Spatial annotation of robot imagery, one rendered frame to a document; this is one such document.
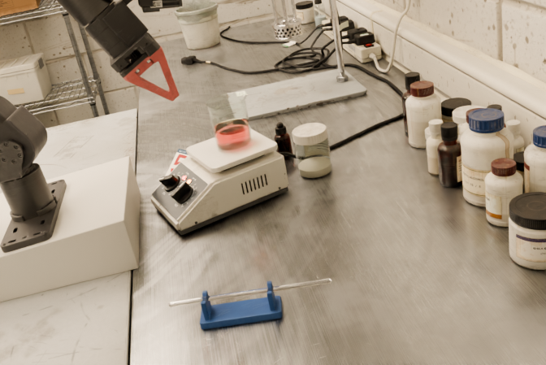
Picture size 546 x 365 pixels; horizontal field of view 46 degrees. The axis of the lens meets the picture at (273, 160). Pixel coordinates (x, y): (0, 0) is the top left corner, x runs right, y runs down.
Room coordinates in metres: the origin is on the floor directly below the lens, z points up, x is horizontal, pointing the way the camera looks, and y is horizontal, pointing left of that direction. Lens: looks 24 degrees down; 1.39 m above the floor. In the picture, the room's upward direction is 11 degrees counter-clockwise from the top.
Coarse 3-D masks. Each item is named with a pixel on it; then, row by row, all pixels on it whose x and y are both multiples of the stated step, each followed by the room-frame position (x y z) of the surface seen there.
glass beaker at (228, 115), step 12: (216, 96) 0.99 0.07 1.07; (228, 96) 0.99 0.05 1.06; (240, 96) 0.98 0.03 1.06; (216, 108) 0.94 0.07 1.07; (228, 108) 0.93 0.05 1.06; (240, 108) 0.94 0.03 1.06; (216, 120) 0.94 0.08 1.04; (228, 120) 0.93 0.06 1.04; (240, 120) 0.94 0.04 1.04; (216, 132) 0.94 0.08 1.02; (228, 132) 0.93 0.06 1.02; (240, 132) 0.94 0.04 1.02; (216, 144) 0.95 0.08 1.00; (228, 144) 0.94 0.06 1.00; (240, 144) 0.94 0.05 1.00
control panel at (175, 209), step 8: (176, 168) 0.98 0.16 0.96; (184, 168) 0.96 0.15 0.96; (192, 176) 0.93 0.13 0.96; (192, 184) 0.91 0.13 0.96; (200, 184) 0.90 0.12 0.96; (160, 192) 0.95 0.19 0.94; (168, 192) 0.93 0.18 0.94; (200, 192) 0.88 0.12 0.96; (160, 200) 0.93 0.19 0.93; (168, 200) 0.91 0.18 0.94; (192, 200) 0.87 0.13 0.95; (168, 208) 0.89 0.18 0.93; (176, 208) 0.88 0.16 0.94; (184, 208) 0.87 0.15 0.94; (176, 216) 0.86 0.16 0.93
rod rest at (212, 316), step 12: (252, 300) 0.65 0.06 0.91; (264, 300) 0.64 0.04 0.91; (276, 300) 0.64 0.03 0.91; (204, 312) 0.63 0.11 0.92; (216, 312) 0.64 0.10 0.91; (228, 312) 0.63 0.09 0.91; (240, 312) 0.63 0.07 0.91; (252, 312) 0.62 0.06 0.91; (264, 312) 0.62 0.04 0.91; (276, 312) 0.62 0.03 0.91; (204, 324) 0.62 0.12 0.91; (216, 324) 0.62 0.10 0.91; (228, 324) 0.62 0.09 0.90
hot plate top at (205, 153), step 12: (252, 132) 1.01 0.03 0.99; (204, 144) 0.99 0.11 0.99; (252, 144) 0.95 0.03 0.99; (264, 144) 0.95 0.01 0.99; (276, 144) 0.94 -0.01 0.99; (192, 156) 0.96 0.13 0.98; (204, 156) 0.94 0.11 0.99; (216, 156) 0.93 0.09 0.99; (228, 156) 0.92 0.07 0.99; (240, 156) 0.91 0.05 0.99; (252, 156) 0.91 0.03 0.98; (216, 168) 0.89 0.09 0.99
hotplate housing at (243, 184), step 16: (192, 160) 0.98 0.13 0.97; (256, 160) 0.93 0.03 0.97; (272, 160) 0.93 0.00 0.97; (208, 176) 0.90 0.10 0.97; (224, 176) 0.89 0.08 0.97; (240, 176) 0.90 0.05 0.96; (256, 176) 0.91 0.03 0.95; (272, 176) 0.92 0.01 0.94; (208, 192) 0.87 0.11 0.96; (224, 192) 0.88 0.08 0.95; (240, 192) 0.90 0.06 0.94; (256, 192) 0.91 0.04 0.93; (272, 192) 0.92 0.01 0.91; (160, 208) 0.92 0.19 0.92; (192, 208) 0.86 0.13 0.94; (208, 208) 0.87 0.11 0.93; (224, 208) 0.88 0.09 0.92; (240, 208) 0.90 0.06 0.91; (176, 224) 0.85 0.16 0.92; (192, 224) 0.86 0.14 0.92
